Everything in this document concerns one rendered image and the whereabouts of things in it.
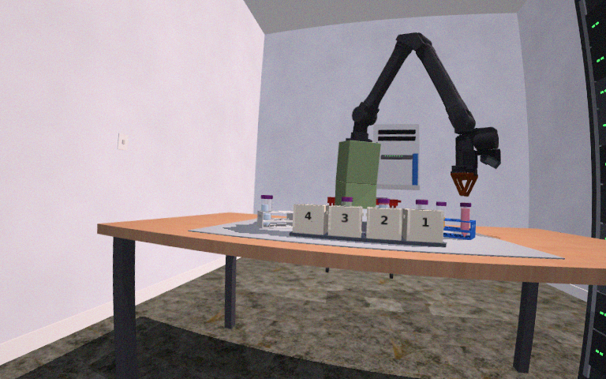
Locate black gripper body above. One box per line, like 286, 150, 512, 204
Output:
451, 149, 478, 176

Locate beige bucket adapter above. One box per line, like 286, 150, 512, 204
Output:
402, 208, 444, 243
327, 205, 364, 238
365, 207, 402, 241
292, 204, 330, 235

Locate grey flat mat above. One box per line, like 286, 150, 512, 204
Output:
188, 219, 565, 260

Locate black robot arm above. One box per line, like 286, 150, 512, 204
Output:
346, 32, 501, 169

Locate blue tube rack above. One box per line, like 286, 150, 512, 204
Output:
443, 218, 476, 240

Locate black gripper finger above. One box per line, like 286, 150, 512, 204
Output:
451, 173, 474, 196
457, 176, 478, 197

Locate white tube rack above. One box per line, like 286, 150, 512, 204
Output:
257, 210, 293, 228

